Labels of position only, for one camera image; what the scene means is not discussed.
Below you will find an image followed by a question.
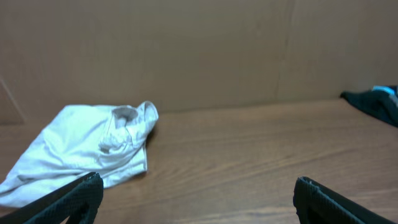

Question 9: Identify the beige folded garment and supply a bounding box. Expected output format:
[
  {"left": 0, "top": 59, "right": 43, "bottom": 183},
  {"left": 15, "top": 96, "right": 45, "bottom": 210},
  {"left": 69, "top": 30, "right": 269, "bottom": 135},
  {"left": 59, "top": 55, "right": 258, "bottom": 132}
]
[{"left": 1, "top": 101, "right": 159, "bottom": 208}]

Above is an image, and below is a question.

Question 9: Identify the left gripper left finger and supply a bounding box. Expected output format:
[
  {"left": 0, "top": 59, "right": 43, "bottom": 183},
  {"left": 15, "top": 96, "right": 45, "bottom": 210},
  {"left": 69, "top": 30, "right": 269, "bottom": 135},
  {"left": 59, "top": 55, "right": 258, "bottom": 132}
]
[{"left": 1, "top": 172, "right": 104, "bottom": 224}]

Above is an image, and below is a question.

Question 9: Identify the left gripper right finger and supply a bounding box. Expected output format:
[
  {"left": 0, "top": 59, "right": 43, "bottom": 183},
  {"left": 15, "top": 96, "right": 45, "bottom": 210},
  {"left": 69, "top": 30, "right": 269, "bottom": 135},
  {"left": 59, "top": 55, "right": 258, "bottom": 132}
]
[{"left": 293, "top": 177, "right": 394, "bottom": 224}]

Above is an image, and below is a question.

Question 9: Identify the black garment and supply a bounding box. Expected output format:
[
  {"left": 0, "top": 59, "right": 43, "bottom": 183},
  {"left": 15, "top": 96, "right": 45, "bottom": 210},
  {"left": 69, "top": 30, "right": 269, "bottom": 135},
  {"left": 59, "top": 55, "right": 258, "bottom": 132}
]
[{"left": 340, "top": 85, "right": 397, "bottom": 127}]

